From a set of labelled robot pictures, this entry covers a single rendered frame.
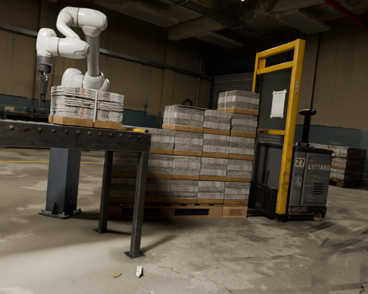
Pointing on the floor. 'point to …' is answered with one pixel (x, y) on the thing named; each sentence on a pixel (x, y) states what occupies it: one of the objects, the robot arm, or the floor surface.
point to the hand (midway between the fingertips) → (42, 100)
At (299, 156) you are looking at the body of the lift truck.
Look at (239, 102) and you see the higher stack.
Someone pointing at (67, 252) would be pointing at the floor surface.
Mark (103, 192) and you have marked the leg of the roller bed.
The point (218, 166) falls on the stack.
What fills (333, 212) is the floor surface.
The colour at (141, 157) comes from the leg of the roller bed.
